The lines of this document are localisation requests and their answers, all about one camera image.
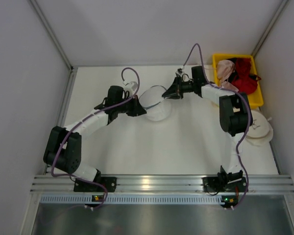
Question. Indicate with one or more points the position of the red bra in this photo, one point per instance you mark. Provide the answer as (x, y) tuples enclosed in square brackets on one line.
[(242, 78)]

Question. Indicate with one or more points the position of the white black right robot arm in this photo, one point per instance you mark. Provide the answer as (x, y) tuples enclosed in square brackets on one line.
[(234, 115)]

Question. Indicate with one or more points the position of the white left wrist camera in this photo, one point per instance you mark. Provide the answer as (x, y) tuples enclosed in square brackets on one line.
[(130, 87)]

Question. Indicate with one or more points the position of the perforated cable duct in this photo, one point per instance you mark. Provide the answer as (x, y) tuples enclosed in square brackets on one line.
[(137, 199)]

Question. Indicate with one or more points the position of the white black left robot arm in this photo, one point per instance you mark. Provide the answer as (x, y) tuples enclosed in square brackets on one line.
[(64, 147)]

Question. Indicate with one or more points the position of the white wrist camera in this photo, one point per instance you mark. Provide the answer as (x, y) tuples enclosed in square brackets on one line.
[(130, 87), (181, 74)]

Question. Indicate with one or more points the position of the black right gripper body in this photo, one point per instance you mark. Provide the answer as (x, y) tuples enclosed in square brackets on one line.
[(179, 87)]

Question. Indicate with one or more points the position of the beige round laundry bag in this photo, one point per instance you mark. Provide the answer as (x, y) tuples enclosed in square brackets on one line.
[(260, 132)]

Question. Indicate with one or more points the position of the yellow plastic bin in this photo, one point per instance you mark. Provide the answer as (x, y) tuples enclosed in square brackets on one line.
[(255, 99)]

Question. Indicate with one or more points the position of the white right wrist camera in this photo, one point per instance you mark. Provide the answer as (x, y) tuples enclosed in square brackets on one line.
[(181, 74)]

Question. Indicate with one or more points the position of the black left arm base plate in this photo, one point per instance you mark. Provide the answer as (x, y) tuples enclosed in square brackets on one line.
[(103, 184)]

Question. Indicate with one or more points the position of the aluminium frame rail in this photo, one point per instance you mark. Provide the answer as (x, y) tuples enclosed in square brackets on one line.
[(188, 184)]

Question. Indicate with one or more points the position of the pink bra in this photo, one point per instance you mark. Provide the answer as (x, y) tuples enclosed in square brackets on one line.
[(224, 69)]

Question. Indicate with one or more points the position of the white mesh laundry bag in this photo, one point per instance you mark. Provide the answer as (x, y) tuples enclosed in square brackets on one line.
[(157, 108)]

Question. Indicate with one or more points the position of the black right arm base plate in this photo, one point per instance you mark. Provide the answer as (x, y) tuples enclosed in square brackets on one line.
[(213, 186)]

